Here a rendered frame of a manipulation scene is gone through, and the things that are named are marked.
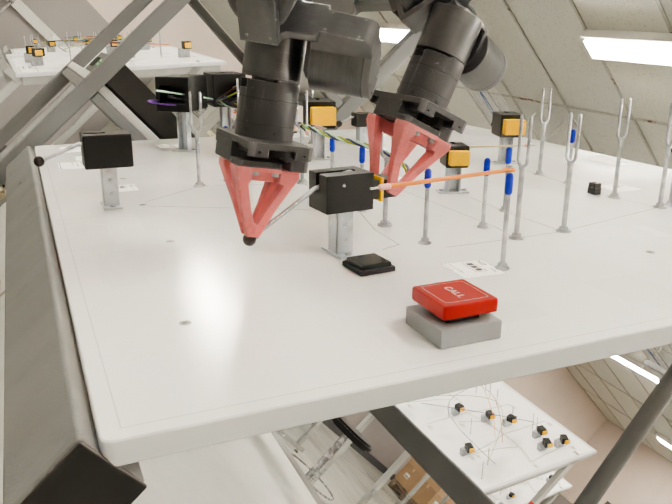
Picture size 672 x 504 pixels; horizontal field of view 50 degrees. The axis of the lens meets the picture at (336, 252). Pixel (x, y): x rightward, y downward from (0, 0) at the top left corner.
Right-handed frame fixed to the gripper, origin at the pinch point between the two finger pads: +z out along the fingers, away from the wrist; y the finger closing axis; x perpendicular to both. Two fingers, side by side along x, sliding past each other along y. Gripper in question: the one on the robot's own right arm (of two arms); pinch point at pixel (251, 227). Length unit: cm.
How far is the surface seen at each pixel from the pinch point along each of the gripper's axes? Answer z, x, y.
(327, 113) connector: -10, -31, 48
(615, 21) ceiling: -69, -291, 231
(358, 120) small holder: -8, -48, 66
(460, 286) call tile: -1.1, -9.8, -21.7
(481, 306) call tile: -0.6, -9.5, -25.0
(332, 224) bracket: -0.7, -9.3, 0.2
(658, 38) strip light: -61, -292, 201
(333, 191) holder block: -4.6, -7.6, -1.9
